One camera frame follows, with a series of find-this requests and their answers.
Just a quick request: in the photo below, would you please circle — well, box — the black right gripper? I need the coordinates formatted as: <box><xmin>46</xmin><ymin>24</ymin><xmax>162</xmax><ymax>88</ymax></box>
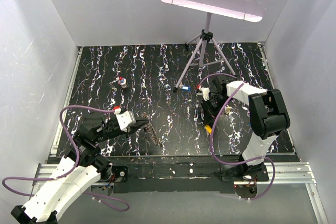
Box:
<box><xmin>200</xmin><ymin>95</ymin><xmax>233</xmax><ymax>125</ymax></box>

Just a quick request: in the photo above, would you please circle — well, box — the silver keyring holder with keys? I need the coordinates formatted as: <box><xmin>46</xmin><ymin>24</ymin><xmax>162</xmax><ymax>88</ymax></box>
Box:
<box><xmin>141</xmin><ymin>112</ymin><xmax>162</xmax><ymax>147</ymax></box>

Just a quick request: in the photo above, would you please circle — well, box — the yellow tagged key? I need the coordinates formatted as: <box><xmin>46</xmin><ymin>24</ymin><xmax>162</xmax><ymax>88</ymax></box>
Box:
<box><xmin>204</xmin><ymin>125</ymin><xmax>212</xmax><ymax>135</ymax></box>

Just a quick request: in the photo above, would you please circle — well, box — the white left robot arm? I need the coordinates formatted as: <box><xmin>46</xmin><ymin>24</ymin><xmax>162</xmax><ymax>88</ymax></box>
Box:
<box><xmin>11</xmin><ymin>118</ymin><xmax>149</xmax><ymax>223</ymax></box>

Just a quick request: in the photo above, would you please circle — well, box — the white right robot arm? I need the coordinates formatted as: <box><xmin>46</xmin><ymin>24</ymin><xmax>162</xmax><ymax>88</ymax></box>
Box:
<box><xmin>197</xmin><ymin>75</ymin><xmax>290</xmax><ymax>181</ymax></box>

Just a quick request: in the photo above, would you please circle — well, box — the beige plastic peg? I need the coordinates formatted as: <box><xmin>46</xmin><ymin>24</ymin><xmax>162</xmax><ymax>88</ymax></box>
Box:
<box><xmin>225</xmin><ymin>106</ymin><xmax>232</xmax><ymax>114</ymax></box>

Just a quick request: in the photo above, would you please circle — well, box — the blue tagged key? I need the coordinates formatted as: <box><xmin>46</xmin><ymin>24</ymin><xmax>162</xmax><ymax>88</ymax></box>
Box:
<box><xmin>180</xmin><ymin>85</ymin><xmax>191</xmax><ymax>91</ymax></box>

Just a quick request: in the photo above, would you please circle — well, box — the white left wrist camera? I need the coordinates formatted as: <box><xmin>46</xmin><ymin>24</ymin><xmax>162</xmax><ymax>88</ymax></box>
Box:
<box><xmin>116</xmin><ymin>111</ymin><xmax>136</xmax><ymax>132</ymax></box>

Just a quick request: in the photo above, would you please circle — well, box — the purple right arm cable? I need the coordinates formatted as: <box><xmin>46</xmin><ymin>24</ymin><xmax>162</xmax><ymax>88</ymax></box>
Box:
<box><xmin>199</xmin><ymin>73</ymin><xmax>276</xmax><ymax>200</ymax></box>

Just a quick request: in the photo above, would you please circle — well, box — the black base frame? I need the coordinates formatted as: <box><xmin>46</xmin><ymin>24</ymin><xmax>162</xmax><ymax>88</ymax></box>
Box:
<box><xmin>99</xmin><ymin>154</ymin><xmax>268</xmax><ymax>195</ymax></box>

